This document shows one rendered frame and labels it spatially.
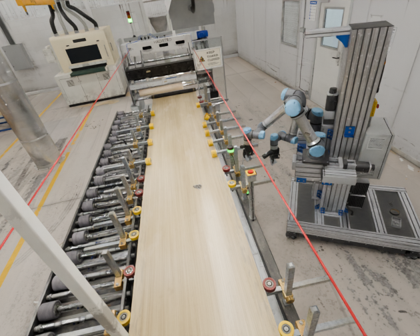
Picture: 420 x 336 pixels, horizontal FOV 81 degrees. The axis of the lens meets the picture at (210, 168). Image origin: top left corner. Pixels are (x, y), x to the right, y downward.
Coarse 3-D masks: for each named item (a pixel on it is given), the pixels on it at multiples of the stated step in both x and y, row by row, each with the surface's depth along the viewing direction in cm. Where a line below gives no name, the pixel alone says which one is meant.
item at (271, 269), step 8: (208, 112) 419; (216, 136) 349; (224, 160) 307; (232, 176) 270; (240, 192) 247; (240, 200) 240; (248, 200) 236; (248, 208) 228; (248, 216) 220; (248, 224) 221; (256, 224) 212; (256, 232) 205; (256, 240) 199; (264, 240) 197; (264, 248) 192; (264, 256) 186; (272, 256) 185; (264, 264) 184; (272, 264) 180; (272, 272) 175; (280, 296) 161; (280, 304) 158; (288, 304) 154; (288, 312) 153; (296, 312) 152; (288, 320) 149; (296, 320) 148
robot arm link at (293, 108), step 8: (296, 96) 192; (288, 104) 186; (296, 104) 184; (288, 112) 189; (296, 112) 186; (296, 120) 193; (304, 120) 192; (304, 128) 194; (312, 128) 196; (304, 136) 200; (312, 136) 196; (312, 144) 198; (320, 144) 198; (312, 152) 201; (320, 152) 199
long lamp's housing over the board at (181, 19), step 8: (168, 0) 94; (176, 0) 62; (184, 0) 62; (200, 0) 63; (208, 0) 63; (168, 8) 70; (176, 8) 63; (184, 8) 63; (200, 8) 64; (208, 8) 64; (176, 16) 64; (184, 16) 64; (192, 16) 64; (200, 16) 65; (208, 16) 65; (176, 24) 65; (184, 24) 65; (192, 24) 65; (200, 24) 66; (208, 24) 66
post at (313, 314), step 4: (312, 308) 110; (316, 308) 110; (308, 312) 114; (312, 312) 109; (316, 312) 109; (308, 316) 116; (312, 316) 110; (316, 316) 110; (308, 320) 117; (312, 320) 112; (316, 320) 113; (308, 324) 118; (312, 324) 115; (316, 324) 116; (308, 328) 119; (312, 328) 118; (304, 332) 127; (308, 332) 120; (312, 332) 121
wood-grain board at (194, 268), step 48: (192, 96) 438; (192, 144) 298; (144, 192) 235; (192, 192) 226; (144, 240) 188; (192, 240) 182; (240, 240) 176; (144, 288) 156; (192, 288) 152; (240, 288) 148
